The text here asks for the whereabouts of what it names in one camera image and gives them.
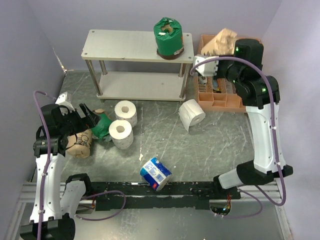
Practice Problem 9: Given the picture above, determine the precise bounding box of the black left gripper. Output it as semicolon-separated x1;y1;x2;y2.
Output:
59;102;101;136

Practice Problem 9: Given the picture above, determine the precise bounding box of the brown cartoon paper roll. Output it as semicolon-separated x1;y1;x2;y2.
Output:
200;28;238;56

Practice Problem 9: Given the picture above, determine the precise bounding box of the white unwrapped loose-end roll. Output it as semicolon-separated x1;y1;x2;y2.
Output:
178;99;206;132

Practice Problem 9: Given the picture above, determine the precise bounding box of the green paper roll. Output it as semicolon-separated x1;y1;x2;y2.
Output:
153;17;184;60

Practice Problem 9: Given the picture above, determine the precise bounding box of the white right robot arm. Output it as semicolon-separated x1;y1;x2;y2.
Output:
212;38;294;199

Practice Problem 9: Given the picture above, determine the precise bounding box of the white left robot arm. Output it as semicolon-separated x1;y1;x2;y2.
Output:
19;103;101;240

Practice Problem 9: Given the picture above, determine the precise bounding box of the grey two-tier shelf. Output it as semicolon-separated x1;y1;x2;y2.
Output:
81;29;194;102

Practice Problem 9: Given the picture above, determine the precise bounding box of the green torn wrapped roll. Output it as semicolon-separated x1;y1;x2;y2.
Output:
90;108;113;142

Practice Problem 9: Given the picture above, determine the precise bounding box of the orange plastic file organizer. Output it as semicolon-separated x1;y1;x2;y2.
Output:
194;34;263;113

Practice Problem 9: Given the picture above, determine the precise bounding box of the brown wrapped roll left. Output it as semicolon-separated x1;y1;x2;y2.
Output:
66;129;93;159

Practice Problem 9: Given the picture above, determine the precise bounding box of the white floral roll front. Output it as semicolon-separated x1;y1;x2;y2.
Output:
109;119;134;150

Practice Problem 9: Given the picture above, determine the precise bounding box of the blue wrapped paper roll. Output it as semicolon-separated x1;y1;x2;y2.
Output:
140;157;172;192

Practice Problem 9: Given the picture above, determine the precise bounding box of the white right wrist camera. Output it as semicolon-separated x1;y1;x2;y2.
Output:
193;55;219;77

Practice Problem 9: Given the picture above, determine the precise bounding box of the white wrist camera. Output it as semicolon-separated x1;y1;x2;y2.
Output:
193;55;219;77
55;91;75;112

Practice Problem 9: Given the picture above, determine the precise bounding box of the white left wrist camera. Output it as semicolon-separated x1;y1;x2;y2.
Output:
55;91;75;112

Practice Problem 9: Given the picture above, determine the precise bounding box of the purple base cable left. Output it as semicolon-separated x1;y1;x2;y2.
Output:
73;191;127;221

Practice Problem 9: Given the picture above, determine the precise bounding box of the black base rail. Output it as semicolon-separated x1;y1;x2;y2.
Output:
86;181;241;211

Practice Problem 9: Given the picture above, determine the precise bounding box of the aluminium frame rail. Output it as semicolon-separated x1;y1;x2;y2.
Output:
17;181;282;203

